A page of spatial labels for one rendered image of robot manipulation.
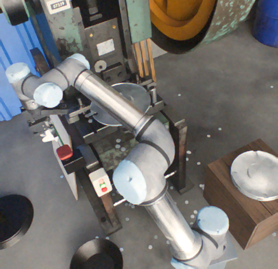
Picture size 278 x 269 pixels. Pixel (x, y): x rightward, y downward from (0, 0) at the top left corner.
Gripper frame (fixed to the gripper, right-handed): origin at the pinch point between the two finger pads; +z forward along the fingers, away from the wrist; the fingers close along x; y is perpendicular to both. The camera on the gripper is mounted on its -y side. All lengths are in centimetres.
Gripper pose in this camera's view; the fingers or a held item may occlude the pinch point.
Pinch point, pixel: (57, 137)
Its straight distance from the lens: 119.7
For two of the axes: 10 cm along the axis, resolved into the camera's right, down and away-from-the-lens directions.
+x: 4.8, 6.1, -6.3
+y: -8.7, 4.2, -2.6
